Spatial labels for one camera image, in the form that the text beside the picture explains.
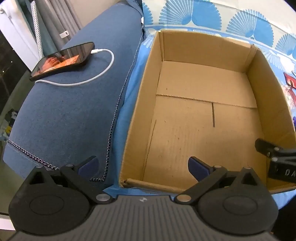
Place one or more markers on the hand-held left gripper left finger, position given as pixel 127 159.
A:
pixel 89 168

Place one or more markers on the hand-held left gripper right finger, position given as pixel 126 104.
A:
pixel 198 169

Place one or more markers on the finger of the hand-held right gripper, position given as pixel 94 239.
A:
pixel 266 147

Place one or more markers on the cardboard box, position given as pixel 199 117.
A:
pixel 201 115

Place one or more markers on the red snack pouch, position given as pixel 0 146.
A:
pixel 291 81

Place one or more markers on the blue sofa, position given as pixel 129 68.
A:
pixel 69 115

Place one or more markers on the black smartphone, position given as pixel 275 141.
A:
pixel 62 59

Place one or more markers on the white curtain clip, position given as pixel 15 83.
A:
pixel 63 34

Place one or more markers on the teal curtain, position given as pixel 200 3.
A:
pixel 47 34

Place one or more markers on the fan-print blue sheet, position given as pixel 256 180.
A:
pixel 208 14

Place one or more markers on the grey curtain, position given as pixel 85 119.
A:
pixel 62 16

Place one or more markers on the white window frame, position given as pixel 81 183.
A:
pixel 16 27

